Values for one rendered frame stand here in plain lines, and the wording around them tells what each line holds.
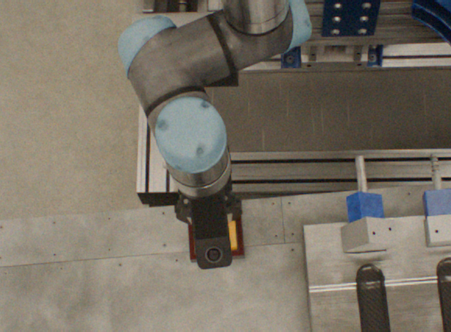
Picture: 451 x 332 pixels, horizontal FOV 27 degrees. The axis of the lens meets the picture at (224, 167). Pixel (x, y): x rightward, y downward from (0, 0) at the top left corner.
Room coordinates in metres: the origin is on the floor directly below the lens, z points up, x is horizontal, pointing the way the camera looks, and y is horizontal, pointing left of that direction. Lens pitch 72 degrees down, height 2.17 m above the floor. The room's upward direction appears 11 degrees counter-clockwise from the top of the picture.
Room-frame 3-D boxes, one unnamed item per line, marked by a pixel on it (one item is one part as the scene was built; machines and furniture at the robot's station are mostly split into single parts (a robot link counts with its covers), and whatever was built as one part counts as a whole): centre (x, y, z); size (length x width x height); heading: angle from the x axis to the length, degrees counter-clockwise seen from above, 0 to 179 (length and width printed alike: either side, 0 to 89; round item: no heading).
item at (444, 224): (0.31, -0.28, 0.89); 0.13 x 0.05 x 0.05; 173
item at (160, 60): (0.47, 0.03, 1.15); 0.11 x 0.11 x 0.08; 13
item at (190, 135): (0.37, 0.03, 1.15); 0.09 x 0.08 x 0.11; 13
